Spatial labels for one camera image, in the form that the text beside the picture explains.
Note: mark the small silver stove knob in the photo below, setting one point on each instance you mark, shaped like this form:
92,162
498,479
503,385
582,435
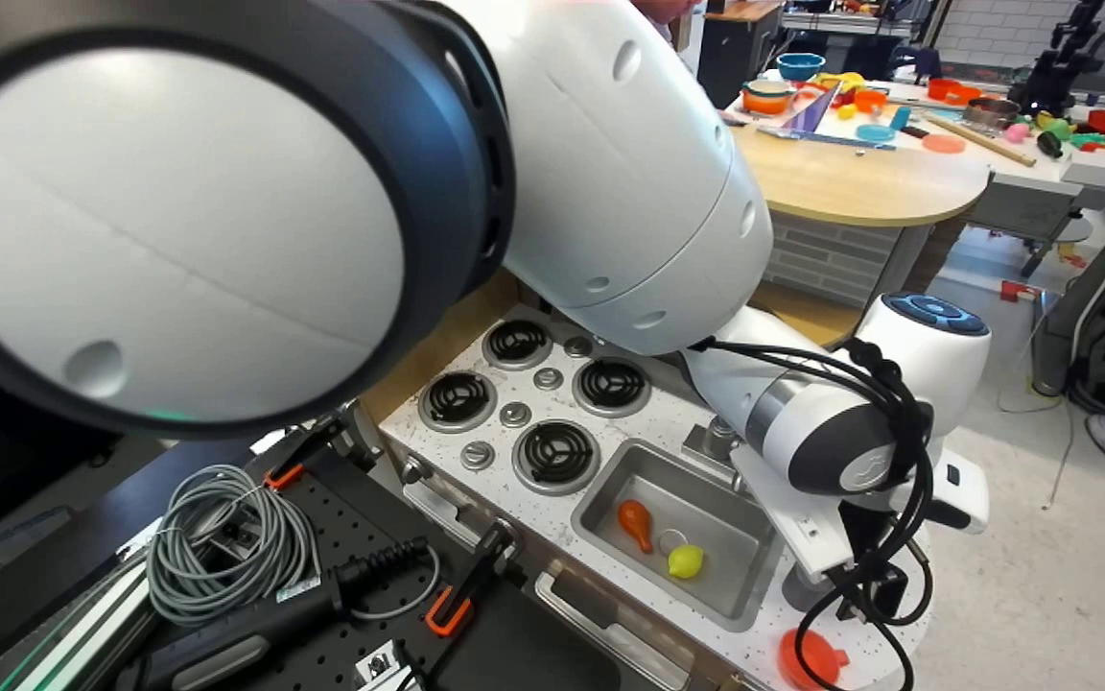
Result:
576,347

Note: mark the silver toy faucet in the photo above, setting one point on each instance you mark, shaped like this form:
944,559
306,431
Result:
711,448

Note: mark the orange toy tray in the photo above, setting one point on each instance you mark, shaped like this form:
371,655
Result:
957,90

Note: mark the blue bowl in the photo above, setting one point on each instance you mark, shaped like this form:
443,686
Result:
801,64

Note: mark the white printed label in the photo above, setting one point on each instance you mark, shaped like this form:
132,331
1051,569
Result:
382,668

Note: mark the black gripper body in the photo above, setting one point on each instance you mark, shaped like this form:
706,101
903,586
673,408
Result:
879,578

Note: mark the round wooden table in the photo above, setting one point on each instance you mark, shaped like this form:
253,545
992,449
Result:
872,179

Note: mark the green white striped bar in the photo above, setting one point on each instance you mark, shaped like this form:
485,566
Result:
79,628

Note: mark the orange bowl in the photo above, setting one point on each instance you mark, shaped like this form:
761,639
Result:
769,101

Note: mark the yellow-green toy ball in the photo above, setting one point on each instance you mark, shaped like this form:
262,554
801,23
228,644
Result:
683,560

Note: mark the orange toy food piece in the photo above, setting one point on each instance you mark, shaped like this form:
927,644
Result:
633,525

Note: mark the black coil stove burner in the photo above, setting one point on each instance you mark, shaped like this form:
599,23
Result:
515,343
611,385
559,454
459,402

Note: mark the metal toy sink basin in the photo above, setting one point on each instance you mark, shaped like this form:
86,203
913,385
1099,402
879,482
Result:
706,511

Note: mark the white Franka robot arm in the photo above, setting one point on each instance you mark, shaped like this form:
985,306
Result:
194,232

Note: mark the small red floor object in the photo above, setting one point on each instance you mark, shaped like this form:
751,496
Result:
1015,289

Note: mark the black machine stand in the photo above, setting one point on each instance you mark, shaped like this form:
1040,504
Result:
1064,64

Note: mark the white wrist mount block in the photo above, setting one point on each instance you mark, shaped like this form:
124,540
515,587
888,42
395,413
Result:
962,494

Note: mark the wooden toy kitchen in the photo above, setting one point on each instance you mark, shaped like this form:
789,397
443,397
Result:
665,427

